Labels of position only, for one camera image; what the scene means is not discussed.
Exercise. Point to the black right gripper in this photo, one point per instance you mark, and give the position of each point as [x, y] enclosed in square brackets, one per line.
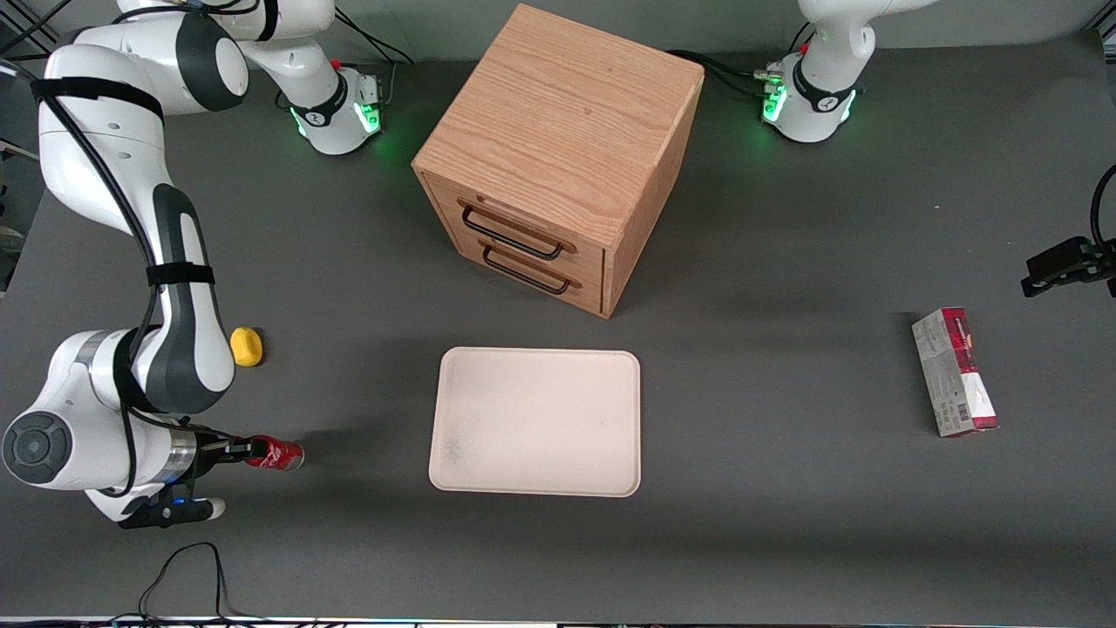
[210, 452]

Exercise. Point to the red soda can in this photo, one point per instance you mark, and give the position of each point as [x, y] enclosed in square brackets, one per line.
[281, 455]

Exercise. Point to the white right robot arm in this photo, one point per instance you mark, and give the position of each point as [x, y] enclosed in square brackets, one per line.
[113, 174]

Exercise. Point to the white rectangular tray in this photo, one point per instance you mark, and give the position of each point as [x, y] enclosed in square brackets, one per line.
[536, 423]

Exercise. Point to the yellow lemon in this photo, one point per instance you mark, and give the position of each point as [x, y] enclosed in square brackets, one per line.
[247, 347]

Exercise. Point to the wooden drawer front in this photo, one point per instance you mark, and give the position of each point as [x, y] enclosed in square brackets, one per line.
[575, 296]
[584, 255]

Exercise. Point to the wooden drawer cabinet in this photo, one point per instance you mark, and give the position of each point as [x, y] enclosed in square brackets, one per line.
[558, 113]

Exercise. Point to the red and grey carton box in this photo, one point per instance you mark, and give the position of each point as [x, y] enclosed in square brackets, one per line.
[955, 375]

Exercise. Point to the black clamp device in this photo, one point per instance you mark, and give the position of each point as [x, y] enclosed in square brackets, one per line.
[1064, 266]

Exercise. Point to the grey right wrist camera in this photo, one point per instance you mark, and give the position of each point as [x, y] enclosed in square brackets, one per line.
[174, 511]

